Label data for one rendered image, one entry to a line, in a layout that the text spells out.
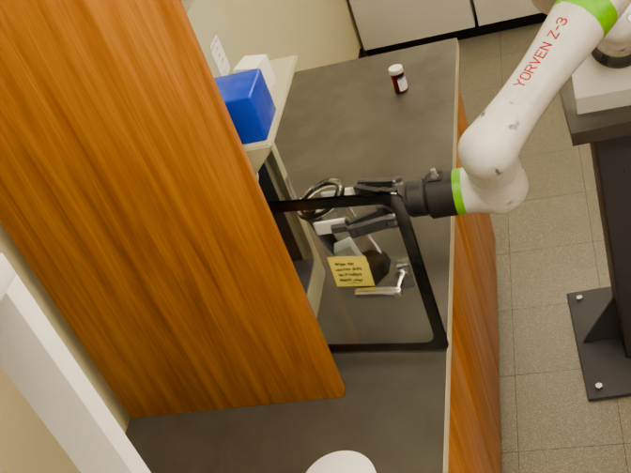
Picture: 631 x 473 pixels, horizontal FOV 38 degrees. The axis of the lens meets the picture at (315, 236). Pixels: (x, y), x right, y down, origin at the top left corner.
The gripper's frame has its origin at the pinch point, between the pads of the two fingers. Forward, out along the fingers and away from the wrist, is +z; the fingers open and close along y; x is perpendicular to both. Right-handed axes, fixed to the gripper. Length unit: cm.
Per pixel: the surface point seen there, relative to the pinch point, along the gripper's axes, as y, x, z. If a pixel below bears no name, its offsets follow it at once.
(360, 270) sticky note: 19.8, 0.0, -8.7
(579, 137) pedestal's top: -55, 30, -50
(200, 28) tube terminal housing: -0.6, -44.7, 11.4
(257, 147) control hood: 17.6, -29.0, 1.9
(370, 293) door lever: 25.0, 1.2, -11.0
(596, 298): -89, 120, -46
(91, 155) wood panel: 26, -39, 27
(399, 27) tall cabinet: -292, 105, 37
